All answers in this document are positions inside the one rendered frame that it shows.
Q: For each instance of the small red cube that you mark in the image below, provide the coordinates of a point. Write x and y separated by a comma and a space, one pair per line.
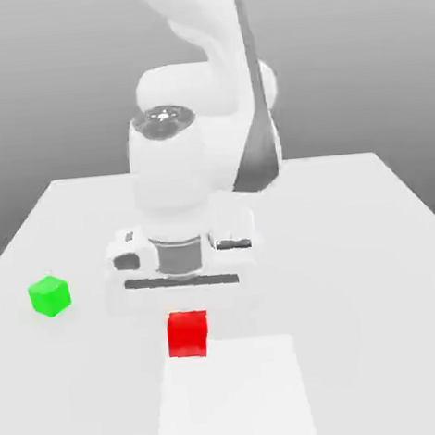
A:
187, 335

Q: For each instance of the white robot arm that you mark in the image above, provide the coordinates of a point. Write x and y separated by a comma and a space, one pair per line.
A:
168, 169

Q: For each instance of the small green cube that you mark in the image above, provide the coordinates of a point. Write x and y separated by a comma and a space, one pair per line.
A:
49, 297

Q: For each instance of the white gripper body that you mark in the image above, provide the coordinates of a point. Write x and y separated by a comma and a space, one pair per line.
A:
183, 294

